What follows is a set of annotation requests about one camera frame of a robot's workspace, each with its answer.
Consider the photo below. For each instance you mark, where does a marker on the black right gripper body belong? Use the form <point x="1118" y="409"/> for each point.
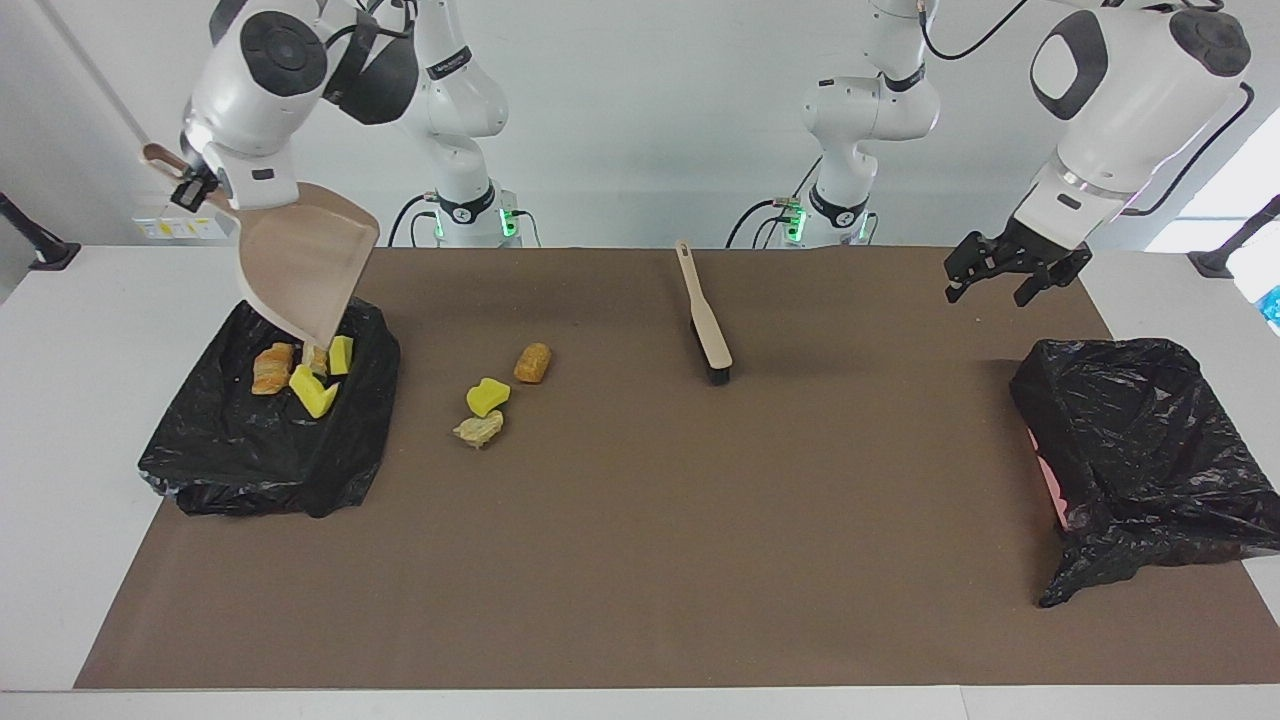
<point x="198" y="180"/>

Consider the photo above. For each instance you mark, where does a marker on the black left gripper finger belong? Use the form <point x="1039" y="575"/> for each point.
<point x="960" y="287"/>
<point x="1030" y="290"/>

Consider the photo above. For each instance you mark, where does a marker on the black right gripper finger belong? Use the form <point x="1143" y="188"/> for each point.
<point x="185" y="198"/>

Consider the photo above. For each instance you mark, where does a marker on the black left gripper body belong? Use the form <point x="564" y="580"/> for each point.
<point x="1040" y="245"/>

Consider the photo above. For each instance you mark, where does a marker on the beige plastic dustpan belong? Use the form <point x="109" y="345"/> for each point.
<point x="300" y="260"/>

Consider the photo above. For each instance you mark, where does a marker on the orange striped sponge piece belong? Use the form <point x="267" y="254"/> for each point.
<point x="272" y="370"/>

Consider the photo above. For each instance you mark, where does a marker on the pale beige sponge chunk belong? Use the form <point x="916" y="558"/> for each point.
<point x="316" y="360"/>

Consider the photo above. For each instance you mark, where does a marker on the small yellow sponge wedge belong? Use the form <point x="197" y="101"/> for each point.
<point x="341" y="356"/>

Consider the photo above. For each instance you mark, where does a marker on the green and yellow sponge piece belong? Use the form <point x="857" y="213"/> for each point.
<point x="312" y="395"/>

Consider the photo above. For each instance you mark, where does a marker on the beige hand brush black bristles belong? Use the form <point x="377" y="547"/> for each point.
<point x="712" y="340"/>

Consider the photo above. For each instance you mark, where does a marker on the pale sponge scrap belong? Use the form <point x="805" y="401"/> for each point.
<point x="479" y="429"/>

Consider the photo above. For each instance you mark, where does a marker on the brown cork-like sponge roll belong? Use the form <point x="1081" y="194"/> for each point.
<point x="533" y="362"/>

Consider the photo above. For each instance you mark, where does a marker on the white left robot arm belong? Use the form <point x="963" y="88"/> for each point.
<point x="1130" y="110"/>

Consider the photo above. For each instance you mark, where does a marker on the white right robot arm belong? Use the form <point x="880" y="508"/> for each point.
<point x="250" y="110"/>

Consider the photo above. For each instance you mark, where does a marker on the pink plastic bin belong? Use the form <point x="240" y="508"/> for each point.
<point x="1050" y="490"/>

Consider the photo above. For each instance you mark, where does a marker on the right black garbage bag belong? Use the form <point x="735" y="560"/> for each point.
<point x="1150" y="450"/>

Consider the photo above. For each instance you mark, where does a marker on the black garbage bag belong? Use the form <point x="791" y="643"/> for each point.
<point x="1150" y="450"/>
<point x="250" y="460"/>

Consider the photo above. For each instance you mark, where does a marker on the blue plastic object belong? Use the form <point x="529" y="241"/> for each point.
<point x="1272" y="305"/>

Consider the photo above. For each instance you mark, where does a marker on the left black garbage bag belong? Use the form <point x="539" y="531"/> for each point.
<point x="250" y="460"/>

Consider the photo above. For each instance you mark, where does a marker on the large brown table mat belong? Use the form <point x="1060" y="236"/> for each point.
<point x="650" y="620"/>

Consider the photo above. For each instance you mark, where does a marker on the white wall outlet box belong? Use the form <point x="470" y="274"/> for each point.
<point x="180" y="225"/>

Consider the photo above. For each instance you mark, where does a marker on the black camera stand foot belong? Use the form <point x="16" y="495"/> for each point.
<point x="1235" y="240"/>
<point x="35" y="240"/>

